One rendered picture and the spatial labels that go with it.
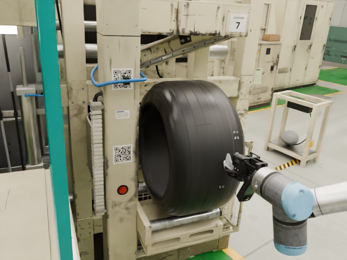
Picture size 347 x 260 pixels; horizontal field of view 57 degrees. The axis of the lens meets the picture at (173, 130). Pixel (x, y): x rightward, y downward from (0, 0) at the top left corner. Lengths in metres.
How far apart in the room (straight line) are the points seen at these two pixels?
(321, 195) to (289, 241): 0.18
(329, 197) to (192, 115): 0.51
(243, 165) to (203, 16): 0.75
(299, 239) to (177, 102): 0.60
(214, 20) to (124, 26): 0.54
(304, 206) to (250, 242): 1.92
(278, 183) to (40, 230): 0.61
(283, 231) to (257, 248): 1.83
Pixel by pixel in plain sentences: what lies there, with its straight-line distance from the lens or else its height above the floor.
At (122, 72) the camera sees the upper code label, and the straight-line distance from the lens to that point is 1.13.
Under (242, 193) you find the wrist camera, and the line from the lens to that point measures 1.07.
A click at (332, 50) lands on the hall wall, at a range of 13.40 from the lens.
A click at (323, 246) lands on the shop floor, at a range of 3.01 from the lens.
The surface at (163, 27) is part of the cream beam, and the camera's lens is 1.43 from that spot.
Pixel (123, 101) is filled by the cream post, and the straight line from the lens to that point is 1.15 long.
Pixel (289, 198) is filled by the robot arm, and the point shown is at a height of 1.32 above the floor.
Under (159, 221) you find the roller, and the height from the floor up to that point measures 0.92.
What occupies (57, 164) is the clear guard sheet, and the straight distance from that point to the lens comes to 0.45.
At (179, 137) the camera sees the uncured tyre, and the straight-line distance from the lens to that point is 1.12.
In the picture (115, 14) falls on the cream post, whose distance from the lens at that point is 1.10.
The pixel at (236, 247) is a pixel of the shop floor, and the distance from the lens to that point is 2.73.
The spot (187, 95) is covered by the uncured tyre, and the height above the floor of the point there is 1.45.
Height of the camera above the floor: 1.76
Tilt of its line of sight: 21 degrees down
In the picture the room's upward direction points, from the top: 3 degrees clockwise
